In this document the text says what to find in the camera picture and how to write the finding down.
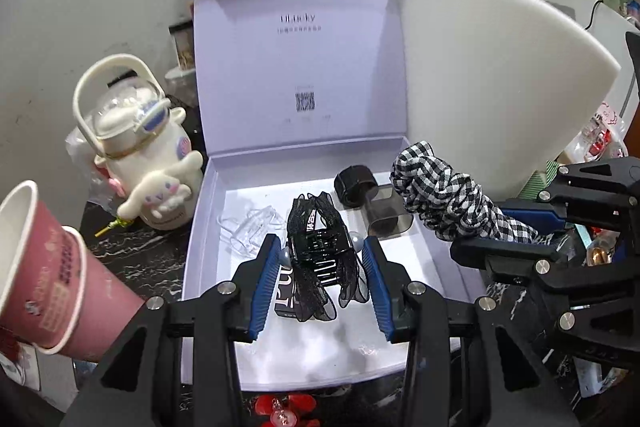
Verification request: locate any black cable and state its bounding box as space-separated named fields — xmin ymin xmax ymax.
xmin=584 ymin=0 xmax=602 ymax=31

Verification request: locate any glass storage jar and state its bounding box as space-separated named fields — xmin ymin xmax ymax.
xmin=168 ymin=21 xmax=196 ymax=70

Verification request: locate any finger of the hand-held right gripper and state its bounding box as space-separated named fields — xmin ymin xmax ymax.
xmin=449 ymin=237 xmax=573 ymax=289
xmin=500 ymin=156 xmax=640 ymax=234

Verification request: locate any black mesh bow hair claw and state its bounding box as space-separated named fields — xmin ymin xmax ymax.
xmin=285 ymin=192 xmax=371 ymax=324

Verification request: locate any black white checked scrunchie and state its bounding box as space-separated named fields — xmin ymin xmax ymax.
xmin=389 ymin=139 xmax=540 ymax=244

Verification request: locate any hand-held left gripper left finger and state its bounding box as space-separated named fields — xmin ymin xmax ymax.
xmin=60 ymin=233 xmax=284 ymax=427

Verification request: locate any red flower hair clip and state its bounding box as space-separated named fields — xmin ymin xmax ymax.
xmin=253 ymin=394 xmax=321 ymax=427

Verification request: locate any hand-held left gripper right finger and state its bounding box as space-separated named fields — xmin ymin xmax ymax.
xmin=361 ymin=236 xmax=581 ymax=427

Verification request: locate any white foam sheet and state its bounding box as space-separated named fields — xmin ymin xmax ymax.
xmin=390 ymin=0 xmax=623 ymax=188

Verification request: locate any black printed card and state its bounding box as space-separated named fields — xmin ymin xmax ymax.
xmin=276 ymin=261 xmax=302 ymax=321

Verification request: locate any white cartoon water bottle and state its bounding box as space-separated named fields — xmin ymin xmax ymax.
xmin=72 ymin=53 xmax=205 ymax=232

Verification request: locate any smoky grey hair claw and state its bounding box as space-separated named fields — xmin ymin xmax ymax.
xmin=366 ymin=187 xmax=415 ymax=241

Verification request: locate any gold metal pin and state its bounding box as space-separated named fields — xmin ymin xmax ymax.
xmin=95 ymin=216 xmax=137 ymax=238

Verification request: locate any lavender gift box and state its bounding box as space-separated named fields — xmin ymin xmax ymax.
xmin=179 ymin=0 xmax=489 ymax=392

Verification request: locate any clear plastic bag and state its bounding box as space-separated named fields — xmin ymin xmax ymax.
xmin=64 ymin=127 xmax=122 ymax=214

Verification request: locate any green striped packet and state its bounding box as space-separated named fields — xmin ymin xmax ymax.
xmin=519 ymin=161 xmax=559 ymax=204

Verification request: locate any pink paper cup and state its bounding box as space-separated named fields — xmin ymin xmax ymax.
xmin=37 ymin=227 xmax=149 ymax=364
xmin=0 ymin=180 xmax=89 ymax=354

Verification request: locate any transparent hair clip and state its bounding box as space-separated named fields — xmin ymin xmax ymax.
xmin=217 ymin=205 xmax=289 ymax=258

